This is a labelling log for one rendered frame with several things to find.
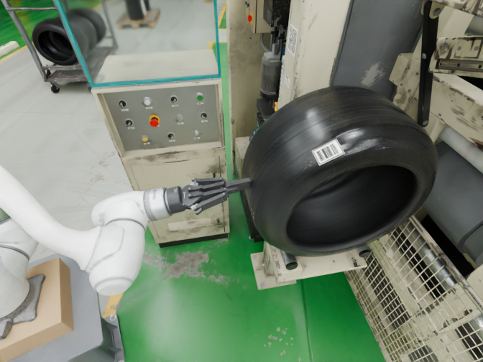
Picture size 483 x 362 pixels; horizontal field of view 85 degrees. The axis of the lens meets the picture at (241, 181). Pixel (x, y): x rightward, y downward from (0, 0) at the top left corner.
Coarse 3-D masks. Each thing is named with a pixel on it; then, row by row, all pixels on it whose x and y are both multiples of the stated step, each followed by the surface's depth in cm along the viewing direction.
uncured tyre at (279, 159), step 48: (336, 96) 70; (384, 96) 76; (288, 144) 66; (384, 144) 61; (432, 144) 67; (288, 192) 66; (336, 192) 111; (384, 192) 98; (288, 240) 80; (336, 240) 100
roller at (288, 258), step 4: (284, 252) 96; (284, 256) 96; (288, 256) 95; (292, 256) 95; (284, 260) 95; (288, 260) 94; (292, 260) 94; (296, 260) 95; (288, 264) 93; (292, 264) 93; (296, 264) 93; (288, 268) 94; (292, 268) 95
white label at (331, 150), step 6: (324, 144) 61; (330, 144) 60; (336, 144) 60; (318, 150) 61; (324, 150) 60; (330, 150) 60; (336, 150) 60; (342, 150) 59; (318, 156) 61; (324, 156) 60; (330, 156) 60; (336, 156) 59; (318, 162) 60; (324, 162) 60
